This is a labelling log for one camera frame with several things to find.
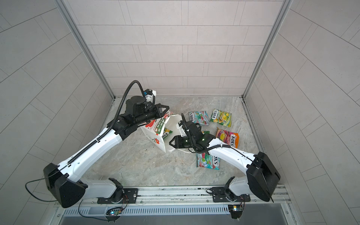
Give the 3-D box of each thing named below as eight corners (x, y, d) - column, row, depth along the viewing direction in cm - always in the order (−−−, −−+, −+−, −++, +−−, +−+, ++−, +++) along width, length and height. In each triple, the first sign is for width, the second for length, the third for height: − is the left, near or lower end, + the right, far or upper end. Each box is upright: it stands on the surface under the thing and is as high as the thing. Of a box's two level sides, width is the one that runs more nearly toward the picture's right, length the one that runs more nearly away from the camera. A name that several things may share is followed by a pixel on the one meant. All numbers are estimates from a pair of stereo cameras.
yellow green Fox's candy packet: (209, 121, 103) (210, 118, 101) (212, 111, 110) (213, 108, 107) (229, 127, 100) (231, 124, 98) (231, 116, 107) (232, 113, 104)
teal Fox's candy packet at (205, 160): (195, 166, 83) (195, 165, 80) (196, 153, 88) (197, 151, 85) (219, 169, 82) (220, 168, 79) (218, 156, 87) (219, 154, 84)
